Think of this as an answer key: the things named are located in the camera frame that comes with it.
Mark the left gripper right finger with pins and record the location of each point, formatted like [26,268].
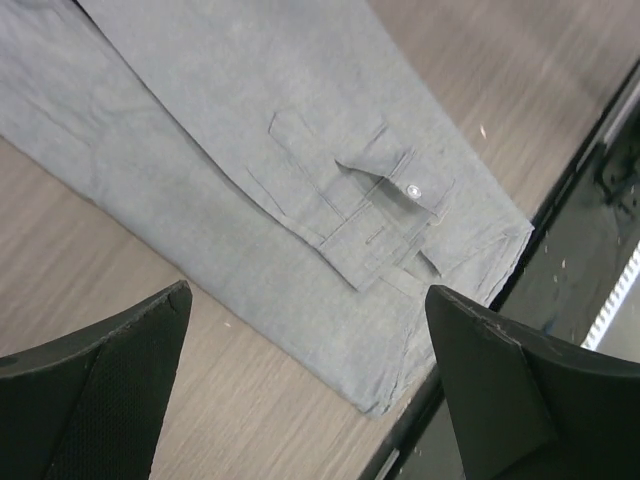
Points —
[525,405]

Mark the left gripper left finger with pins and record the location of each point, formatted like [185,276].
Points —
[91,404]

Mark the grey long sleeve shirt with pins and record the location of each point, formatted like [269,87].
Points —
[283,154]

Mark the aluminium rail frame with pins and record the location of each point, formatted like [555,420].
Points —
[611,307]

